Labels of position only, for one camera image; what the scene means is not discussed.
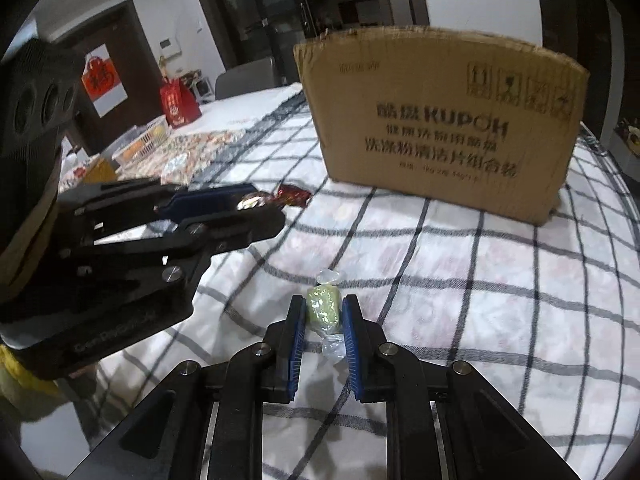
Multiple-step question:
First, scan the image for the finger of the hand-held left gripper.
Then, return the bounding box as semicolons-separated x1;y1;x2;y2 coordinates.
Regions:
57;177;261;241
55;205;286;286

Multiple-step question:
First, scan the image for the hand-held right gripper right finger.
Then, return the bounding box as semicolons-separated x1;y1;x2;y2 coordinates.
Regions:
342;295;581;480

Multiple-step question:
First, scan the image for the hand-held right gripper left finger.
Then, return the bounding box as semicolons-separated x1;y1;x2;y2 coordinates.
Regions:
67;295;307;480

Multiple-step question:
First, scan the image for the light green candy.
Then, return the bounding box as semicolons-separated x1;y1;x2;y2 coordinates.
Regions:
305;267;349;364

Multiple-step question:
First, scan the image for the red gold candy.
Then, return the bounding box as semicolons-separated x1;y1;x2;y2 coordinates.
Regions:
237;184;314;210

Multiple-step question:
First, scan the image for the brown cardboard box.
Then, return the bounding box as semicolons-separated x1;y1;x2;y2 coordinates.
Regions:
292;25;591;227

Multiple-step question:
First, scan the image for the colourful patterned mat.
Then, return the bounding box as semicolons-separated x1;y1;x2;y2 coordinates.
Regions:
107;127;252;187

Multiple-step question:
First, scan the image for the white plastic basket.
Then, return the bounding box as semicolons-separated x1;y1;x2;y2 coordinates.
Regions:
111;114;172;166

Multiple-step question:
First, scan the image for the red gift bag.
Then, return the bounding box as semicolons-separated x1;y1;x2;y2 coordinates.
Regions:
160;77;203;128

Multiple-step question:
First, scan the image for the tan tissue box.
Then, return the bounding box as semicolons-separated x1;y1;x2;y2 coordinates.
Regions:
82;155;122;184

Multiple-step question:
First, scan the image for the grey chair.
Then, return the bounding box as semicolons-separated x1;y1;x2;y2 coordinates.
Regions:
216;55;279;101

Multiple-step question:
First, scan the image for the white black checked tablecloth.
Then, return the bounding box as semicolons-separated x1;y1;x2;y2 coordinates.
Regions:
92;85;636;480

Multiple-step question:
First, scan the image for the red white door poster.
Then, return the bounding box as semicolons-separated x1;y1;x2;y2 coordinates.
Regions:
80;42;126;119

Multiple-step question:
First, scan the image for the dark wooden door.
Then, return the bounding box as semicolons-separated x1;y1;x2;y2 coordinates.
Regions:
64;0;177;157

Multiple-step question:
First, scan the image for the dark glass cabinet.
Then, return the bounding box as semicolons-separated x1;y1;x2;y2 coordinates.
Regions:
187;0;432;92

